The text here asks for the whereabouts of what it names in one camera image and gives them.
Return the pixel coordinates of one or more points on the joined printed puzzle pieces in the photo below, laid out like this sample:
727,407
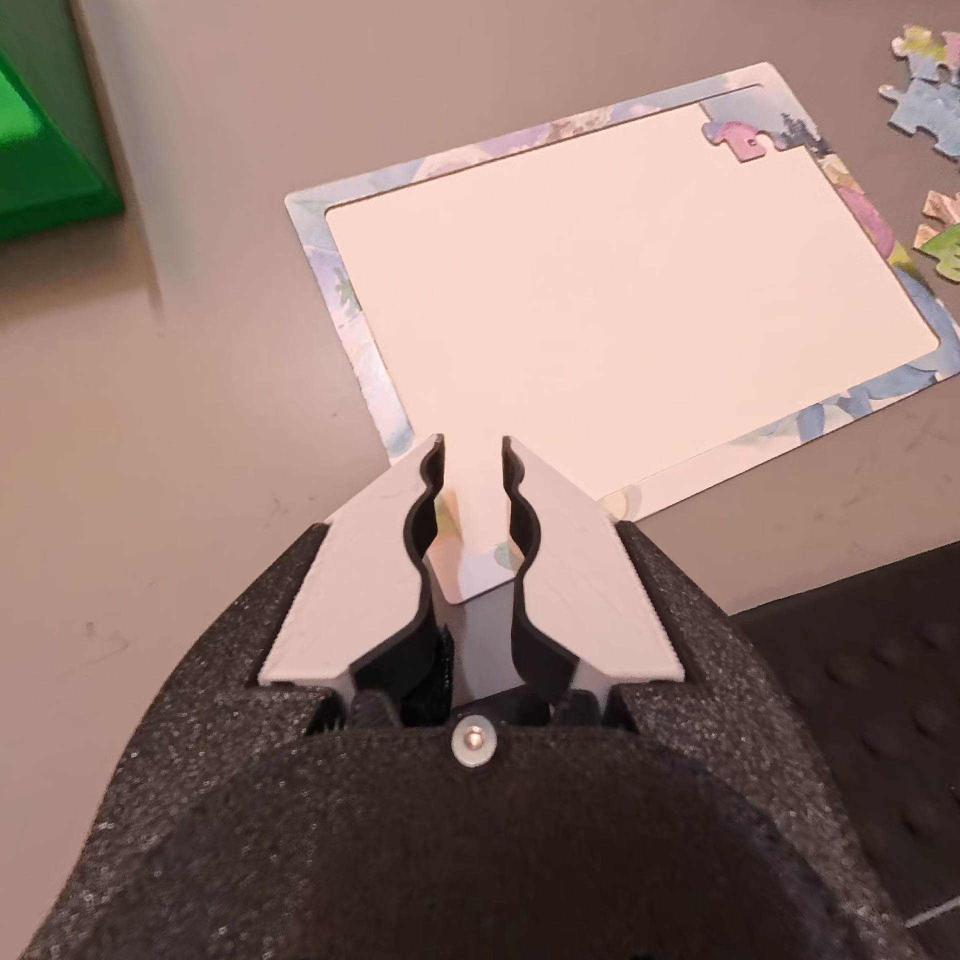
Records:
922,49

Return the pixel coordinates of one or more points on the landscape jigsaw puzzle board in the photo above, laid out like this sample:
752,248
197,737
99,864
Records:
600,300

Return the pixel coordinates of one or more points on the green plastic bin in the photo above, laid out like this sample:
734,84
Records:
45,165

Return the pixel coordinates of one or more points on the pile of puzzle pieces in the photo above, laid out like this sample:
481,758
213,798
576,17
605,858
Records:
941,251

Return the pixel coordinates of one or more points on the pink corner puzzle piece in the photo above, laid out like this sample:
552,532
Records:
739,141

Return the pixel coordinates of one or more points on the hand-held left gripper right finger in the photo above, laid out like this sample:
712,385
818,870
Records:
600,592

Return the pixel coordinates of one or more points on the grey desk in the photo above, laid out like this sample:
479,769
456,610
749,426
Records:
187,412

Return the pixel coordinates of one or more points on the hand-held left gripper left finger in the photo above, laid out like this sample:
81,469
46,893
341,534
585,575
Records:
352,592

